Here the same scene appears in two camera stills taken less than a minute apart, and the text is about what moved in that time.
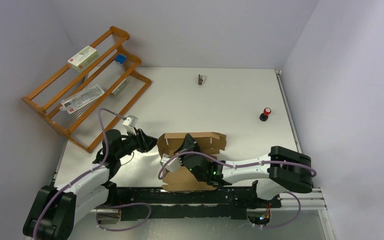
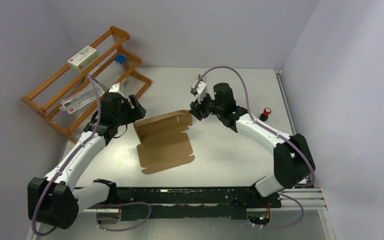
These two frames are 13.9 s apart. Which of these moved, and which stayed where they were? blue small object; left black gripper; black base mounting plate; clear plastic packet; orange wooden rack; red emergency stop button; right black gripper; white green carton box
Moved: right black gripper; left black gripper
Stayed: red emergency stop button; white green carton box; black base mounting plate; clear plastic packet; orange wooden rack; blue small object
